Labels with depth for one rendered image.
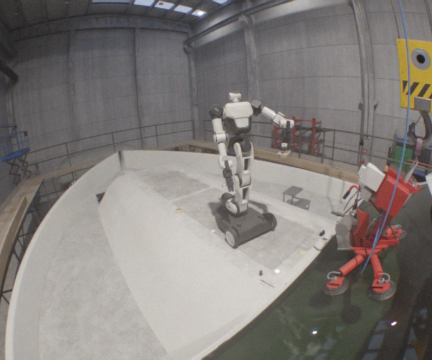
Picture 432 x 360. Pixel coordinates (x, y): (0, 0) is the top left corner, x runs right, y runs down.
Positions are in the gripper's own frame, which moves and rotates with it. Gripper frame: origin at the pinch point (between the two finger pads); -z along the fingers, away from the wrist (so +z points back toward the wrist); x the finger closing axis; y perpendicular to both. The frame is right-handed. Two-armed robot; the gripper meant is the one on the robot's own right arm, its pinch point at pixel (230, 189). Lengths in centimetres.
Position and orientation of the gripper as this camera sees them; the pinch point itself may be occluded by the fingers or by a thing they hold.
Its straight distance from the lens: 189.2
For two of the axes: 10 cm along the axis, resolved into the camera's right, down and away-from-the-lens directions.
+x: 1.7, -0.9, -9.8
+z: -2.1, -9.8, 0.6
